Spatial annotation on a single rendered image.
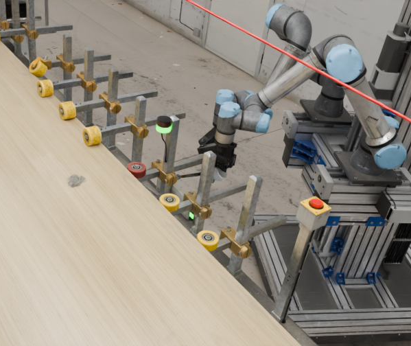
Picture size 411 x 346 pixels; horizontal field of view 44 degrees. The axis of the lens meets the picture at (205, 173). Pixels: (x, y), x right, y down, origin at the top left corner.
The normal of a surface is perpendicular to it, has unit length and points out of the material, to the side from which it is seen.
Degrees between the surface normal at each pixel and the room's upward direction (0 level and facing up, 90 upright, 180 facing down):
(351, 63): 84
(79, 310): 0
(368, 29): 90
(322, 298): 0
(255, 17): 90
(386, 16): 90
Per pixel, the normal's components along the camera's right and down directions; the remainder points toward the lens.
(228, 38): -0.78, 0.27
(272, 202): 0.14, -0.82
